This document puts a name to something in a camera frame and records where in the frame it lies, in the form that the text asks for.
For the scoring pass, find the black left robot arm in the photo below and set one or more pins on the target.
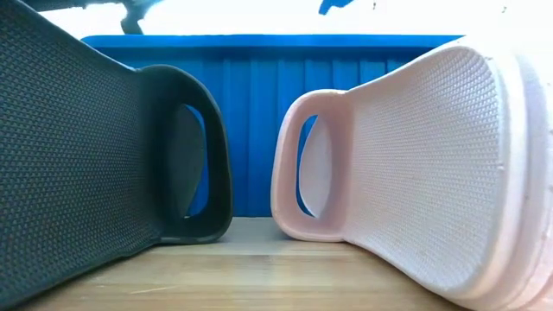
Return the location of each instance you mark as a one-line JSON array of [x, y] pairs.
[[131, 26]]

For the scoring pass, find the black rubber slide sandal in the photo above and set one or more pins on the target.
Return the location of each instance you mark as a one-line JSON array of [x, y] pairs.
[[65, 151]]

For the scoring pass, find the pale pink slide sandal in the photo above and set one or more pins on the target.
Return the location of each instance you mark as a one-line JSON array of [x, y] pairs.
[[410, 173]]

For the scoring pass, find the blue plastic ribbed bin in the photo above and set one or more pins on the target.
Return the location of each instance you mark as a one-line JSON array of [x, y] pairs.
[[259, 129]]

